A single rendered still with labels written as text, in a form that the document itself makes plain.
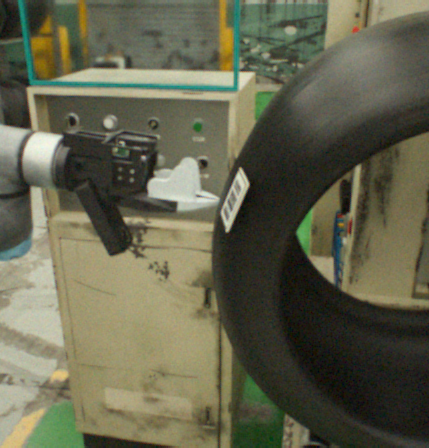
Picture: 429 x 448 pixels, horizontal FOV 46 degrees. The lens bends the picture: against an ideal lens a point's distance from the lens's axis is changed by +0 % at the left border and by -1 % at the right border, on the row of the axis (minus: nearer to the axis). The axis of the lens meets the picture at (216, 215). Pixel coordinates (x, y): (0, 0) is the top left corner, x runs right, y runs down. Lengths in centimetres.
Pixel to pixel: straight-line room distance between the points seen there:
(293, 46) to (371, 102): 926
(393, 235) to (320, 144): 50
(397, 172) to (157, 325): 90
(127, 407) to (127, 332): 31
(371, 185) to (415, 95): 46
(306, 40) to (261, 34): 82
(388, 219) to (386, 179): 8
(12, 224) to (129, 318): 88
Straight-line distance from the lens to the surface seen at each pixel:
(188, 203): 65
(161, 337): 159
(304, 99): 53
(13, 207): 76
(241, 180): 54
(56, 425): 215
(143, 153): 66
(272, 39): 977
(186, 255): 142
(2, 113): 431
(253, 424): 208
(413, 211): 97
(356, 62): 53
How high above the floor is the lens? 148
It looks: 23 degrees down
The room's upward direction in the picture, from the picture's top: straight up
